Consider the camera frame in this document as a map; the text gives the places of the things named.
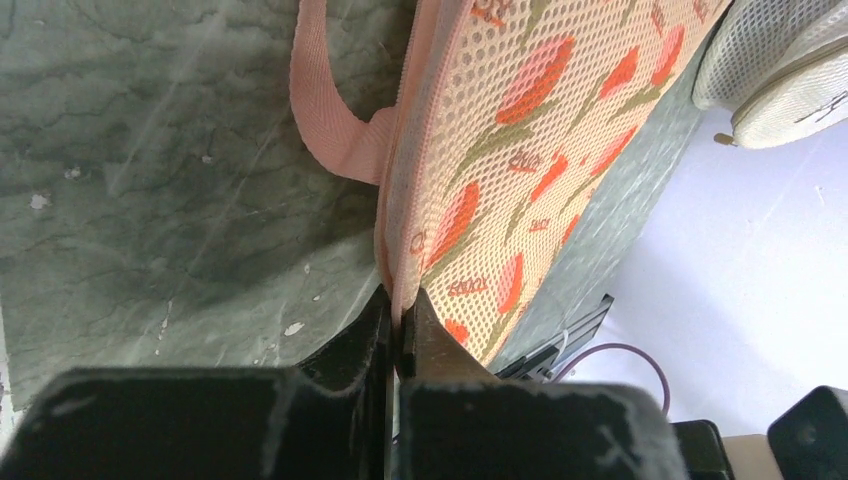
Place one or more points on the round white mesh pouch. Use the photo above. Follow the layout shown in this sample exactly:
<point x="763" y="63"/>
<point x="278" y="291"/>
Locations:
<point x="780" y="68"/>

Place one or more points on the floral mesh laundry bag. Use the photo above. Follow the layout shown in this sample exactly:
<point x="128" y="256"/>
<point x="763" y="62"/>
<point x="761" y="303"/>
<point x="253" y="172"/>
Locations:
<point x="509" y="115"/>

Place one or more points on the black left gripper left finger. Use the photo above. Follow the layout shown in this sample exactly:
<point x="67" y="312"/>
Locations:
<point x="325" y="417"/>

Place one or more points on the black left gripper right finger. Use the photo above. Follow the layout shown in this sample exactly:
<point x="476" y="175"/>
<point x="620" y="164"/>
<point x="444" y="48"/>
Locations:
<point x="457" y="420"/>

